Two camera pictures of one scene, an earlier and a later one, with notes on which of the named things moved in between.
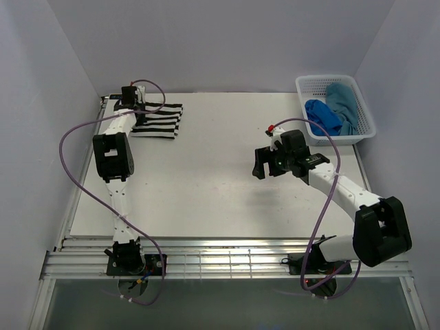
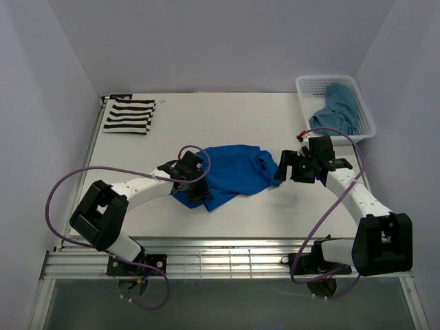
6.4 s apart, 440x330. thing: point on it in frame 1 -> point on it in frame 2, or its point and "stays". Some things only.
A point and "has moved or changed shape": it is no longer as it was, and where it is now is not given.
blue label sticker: [115, 96] stays
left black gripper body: [141, 119] -> [199, 174]
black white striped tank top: [161, 124] has moved or changed shape
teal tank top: [340, 97] stays
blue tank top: [320, 113] -> [234, 170]
